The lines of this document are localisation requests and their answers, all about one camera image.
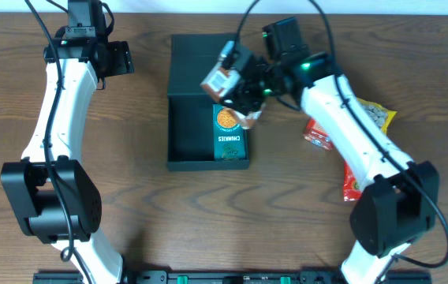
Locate red orange snack box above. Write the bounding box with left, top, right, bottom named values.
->
left=303, top=118, right=334, bottom=151

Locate dark green gift box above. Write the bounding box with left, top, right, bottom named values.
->
left=167, top=33, right=249, bottom=171

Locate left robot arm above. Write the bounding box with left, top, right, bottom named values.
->
left=0, top=0, right=134, bottom=283

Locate brown white carton box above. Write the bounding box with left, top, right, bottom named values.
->
left=200, top=64, right=266, bottom=129

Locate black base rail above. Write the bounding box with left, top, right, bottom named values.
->
left=32, top=270, right=432, bottom=284

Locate yellow Hacks candy bag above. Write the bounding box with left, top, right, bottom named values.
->
left=357, top=99, right=397, bottom=134

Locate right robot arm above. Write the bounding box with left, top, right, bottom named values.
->
left=202, top=17, right=442, bottom=283

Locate teal Chunkies cookie box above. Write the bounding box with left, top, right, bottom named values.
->
left=212, top=104, right=246, bottom=161

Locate red snack pouch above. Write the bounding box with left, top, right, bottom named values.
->
left=342, top=163, right=361, bottom=201

